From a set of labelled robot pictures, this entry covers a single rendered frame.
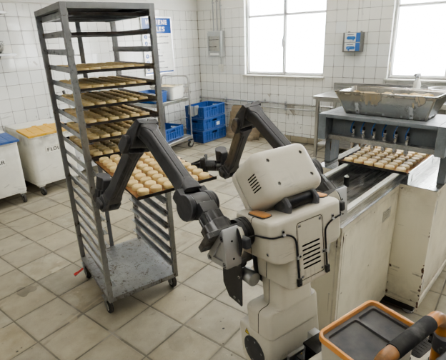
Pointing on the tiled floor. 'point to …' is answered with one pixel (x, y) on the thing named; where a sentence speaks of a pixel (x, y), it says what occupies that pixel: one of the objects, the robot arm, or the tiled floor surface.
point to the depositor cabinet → (420, 230)
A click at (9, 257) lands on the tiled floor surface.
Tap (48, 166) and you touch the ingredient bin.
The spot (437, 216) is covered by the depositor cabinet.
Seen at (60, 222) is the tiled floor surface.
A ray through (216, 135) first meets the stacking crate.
